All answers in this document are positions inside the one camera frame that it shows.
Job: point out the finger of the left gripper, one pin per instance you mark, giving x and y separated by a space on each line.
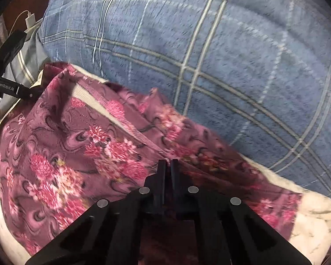
29 93
10 48

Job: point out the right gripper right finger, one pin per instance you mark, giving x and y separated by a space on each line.
227 230

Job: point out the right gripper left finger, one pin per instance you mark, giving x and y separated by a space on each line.
108 232

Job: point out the maroon floral shirt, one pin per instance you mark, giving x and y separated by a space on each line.
83 140

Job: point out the grey logo pillow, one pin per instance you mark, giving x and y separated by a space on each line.
26 66

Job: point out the white phone charger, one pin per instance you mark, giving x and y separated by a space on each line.
30 21

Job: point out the blue plaid duvet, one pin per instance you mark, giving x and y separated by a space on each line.
257 72

